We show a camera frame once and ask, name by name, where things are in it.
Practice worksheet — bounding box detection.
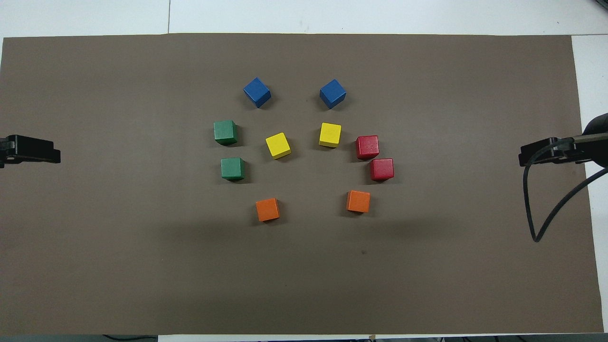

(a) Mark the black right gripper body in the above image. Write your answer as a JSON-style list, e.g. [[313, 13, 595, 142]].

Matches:
[[564, 138, 588, 165]]

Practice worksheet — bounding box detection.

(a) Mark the red wooden cube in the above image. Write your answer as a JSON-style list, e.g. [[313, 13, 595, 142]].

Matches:
[[355, 135, 380, 161], [370, 158, 395, 182]]

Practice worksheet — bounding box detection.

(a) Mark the green wooden cube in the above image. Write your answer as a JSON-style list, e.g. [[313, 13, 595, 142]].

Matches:
[[213, 120, 238, 146], [220, 157, 246, 181]]

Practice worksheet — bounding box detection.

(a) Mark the brown paper table mat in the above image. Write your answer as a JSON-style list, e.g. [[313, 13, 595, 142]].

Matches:
[[0, 33, 604, 335]]

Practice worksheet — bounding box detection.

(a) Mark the orange wooden cube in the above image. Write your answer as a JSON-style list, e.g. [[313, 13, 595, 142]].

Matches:
[[256, 198, 280, 222], [346, 190, 371, 214]]

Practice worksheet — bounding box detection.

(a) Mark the yellow wooden cube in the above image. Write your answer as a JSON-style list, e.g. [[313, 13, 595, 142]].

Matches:
[[265, 132, 292, 160], [319, 122, 342, 148]]

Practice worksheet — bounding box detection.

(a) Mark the blue wooden cube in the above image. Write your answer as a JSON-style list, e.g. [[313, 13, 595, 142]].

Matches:
[[319, 79, 347, 110], [243, 77, 272, 109]]

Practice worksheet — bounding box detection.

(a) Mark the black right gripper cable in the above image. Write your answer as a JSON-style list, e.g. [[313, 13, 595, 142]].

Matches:
[[522, 134, 608, 243]]

